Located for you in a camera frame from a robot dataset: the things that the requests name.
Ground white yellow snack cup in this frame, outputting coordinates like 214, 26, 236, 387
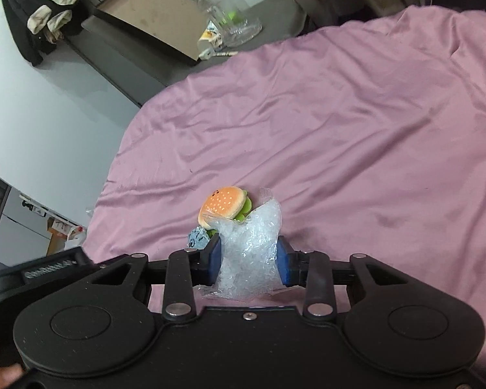
197, 28, 222, 53

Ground black and cream hanging jacket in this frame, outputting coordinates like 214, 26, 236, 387
0, 0, 82, 67

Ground pink bed sheet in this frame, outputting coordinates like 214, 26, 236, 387
83, 6, 486, 373

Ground person's left hand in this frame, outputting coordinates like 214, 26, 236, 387
0, 365, 23, 389

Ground small blue-grey plush toy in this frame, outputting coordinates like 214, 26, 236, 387
185, 227, 211, 250

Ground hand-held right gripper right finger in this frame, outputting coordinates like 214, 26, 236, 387
276, 235, 398, 321

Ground burger plush toy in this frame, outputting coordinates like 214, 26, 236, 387
198, 185, 252, 236

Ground white kitchen cabinet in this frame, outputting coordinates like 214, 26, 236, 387
0, 184, 71, 260

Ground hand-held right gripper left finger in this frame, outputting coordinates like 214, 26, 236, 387
91, 235, 224, 322

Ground black framed tray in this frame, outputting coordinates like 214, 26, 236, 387
93, 0, 205, 66

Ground clear plastic water jug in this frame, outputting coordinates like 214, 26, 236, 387
192, 0, 263, 48

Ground clear bubble wrap bundle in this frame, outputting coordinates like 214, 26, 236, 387
198, 186, 284, 302

